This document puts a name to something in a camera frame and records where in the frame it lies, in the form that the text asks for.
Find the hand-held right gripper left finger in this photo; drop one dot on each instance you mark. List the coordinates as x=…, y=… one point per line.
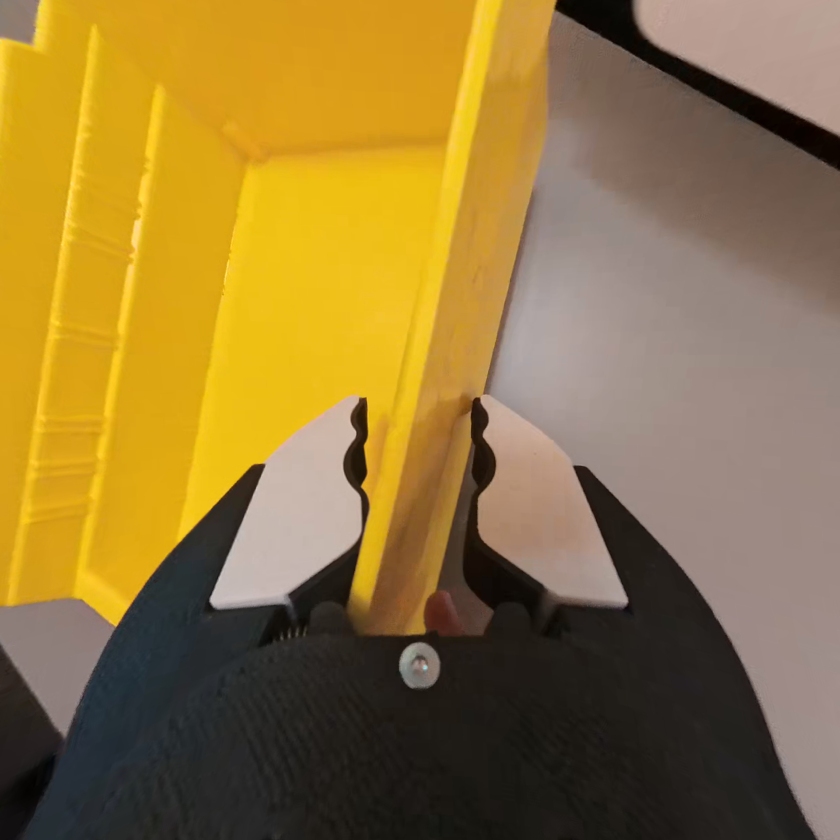
x=295, y=512

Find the yellow plastic box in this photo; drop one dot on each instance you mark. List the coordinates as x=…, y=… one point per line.
x=315, y=295

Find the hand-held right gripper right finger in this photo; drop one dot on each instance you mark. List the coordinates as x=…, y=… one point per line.
x=544, y=518

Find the person's right hand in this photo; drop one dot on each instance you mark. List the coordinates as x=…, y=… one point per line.
x=441, y=610

